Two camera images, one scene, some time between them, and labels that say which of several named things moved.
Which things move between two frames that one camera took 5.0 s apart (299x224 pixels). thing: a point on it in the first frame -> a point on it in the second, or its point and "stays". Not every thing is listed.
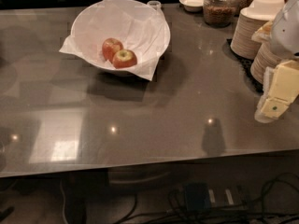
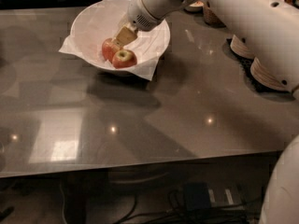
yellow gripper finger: (285, 84) -> (125, 36)
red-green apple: (124, 59) stays
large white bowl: (139, 26) stays
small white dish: (192, 3) stays
